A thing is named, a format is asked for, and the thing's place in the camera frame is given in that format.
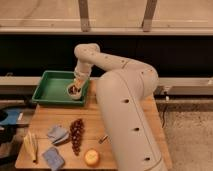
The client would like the light blue cloth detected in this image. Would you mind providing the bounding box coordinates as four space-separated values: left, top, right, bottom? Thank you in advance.
47 125 69 145

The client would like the blue box on floor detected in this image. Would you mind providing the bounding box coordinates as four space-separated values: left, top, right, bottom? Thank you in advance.
0 108 22 126

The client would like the green plastic tray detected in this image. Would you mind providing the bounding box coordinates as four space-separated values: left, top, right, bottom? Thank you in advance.
32 70 89 106

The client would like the bunch of dark grapes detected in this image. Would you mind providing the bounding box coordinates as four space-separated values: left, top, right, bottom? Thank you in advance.
70 119 84 156

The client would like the orange round fruit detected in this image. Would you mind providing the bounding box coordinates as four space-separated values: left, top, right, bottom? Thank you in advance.
84 149 100 167

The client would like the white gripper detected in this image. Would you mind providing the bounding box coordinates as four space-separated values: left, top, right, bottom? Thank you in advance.
74 66 92 93

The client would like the blue sponge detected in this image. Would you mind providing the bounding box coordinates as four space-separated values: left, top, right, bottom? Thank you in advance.
42 147 64 171

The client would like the yellow banana toy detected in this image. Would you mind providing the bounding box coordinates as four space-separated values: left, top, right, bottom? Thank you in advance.
24 132 38 163

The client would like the metal spoon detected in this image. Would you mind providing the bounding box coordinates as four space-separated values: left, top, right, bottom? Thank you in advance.
98 135 108 144

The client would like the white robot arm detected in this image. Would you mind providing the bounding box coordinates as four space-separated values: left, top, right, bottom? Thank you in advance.
74 43 168 171

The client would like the white plastic cup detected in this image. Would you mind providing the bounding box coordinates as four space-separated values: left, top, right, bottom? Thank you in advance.
67 80 85 100

